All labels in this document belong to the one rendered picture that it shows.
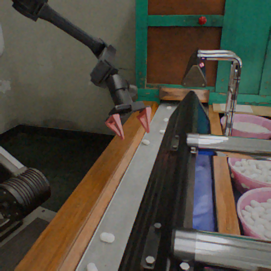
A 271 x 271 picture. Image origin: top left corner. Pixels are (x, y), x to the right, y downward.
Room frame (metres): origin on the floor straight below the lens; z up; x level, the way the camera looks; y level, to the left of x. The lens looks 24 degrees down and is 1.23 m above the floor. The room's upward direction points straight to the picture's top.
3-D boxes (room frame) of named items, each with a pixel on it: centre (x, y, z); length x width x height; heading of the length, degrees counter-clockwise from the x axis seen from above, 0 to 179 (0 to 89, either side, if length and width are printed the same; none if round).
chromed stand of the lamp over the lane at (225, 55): (1.12, -0.33, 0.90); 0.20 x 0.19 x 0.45; 167
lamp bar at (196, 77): (1.14, -0.26, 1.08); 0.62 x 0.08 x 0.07; 167
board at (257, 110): (1.46, -0.62, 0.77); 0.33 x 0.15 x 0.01; 77
